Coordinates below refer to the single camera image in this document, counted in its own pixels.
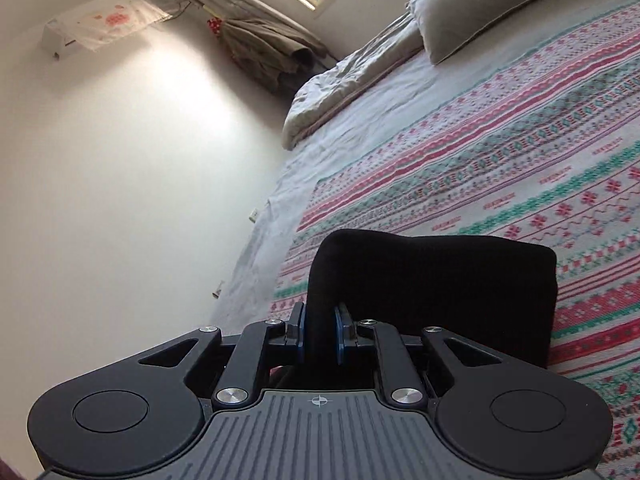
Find folded beige quilt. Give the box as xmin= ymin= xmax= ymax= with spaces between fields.
xmin=281 ymin=12 xmax=426 ymax=151

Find beige pillow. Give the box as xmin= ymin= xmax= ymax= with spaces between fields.
xmin=407 ymin=0 xmax=617 ymax=66

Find black pants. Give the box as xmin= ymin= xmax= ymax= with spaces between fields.
xmin=306 ymin=228 xmax=558 ymax=369

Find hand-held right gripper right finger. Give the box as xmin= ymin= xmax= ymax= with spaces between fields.
xmin=332 ymin=301 xmax=504 ymax=406

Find hanging khaki coat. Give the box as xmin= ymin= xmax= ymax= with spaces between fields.
xmin=220 ymin=16 xmax=329 ymax=96

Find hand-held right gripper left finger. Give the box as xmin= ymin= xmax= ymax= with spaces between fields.
xmin=137 ymin=301 xmax=307 ymax=409

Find red green patterned blanket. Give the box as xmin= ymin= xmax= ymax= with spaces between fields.
xmin=270 ymin=0 xmax=640 ymax=480

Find cloth-covered air conditioner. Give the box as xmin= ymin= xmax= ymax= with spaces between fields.
xmin=41 ymin=0 xmax=174 ymax=60

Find grey bed sheet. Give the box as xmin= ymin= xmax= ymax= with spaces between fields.
xmin=210 ymin=7 xmax=640 ymax=333

